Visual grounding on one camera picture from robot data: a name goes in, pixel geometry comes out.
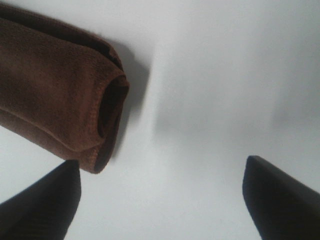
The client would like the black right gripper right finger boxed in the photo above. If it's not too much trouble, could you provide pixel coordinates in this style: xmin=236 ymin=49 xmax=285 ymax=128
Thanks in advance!
xmin=242 ymin=155 xmax=320 ymax=240

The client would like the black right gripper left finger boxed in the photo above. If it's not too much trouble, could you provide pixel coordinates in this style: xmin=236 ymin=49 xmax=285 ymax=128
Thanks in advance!
xmin=0 ymin=160 xmax=81 ymax=240

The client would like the brown towel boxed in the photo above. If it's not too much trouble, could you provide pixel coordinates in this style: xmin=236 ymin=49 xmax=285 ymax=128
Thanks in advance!
xmin=0 ymin=3 xmax=130 ymax=174

